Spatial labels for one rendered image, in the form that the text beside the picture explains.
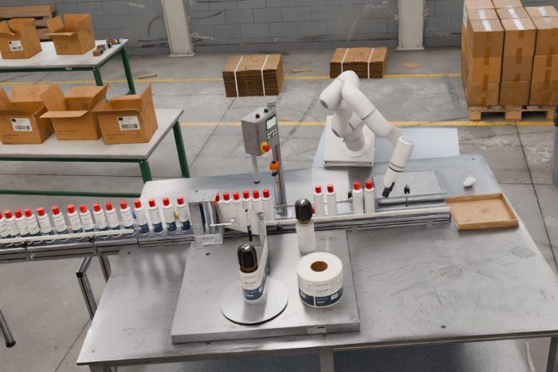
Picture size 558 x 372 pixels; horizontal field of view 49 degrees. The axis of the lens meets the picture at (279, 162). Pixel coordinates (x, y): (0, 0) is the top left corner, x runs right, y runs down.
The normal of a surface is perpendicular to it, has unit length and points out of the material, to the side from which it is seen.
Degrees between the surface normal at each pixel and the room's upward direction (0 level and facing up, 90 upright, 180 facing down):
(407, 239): 0
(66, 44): 90
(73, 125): 90
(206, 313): 0
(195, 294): 0
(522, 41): 90
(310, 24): 90
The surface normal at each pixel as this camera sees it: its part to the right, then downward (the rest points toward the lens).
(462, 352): -0.11, -0.87
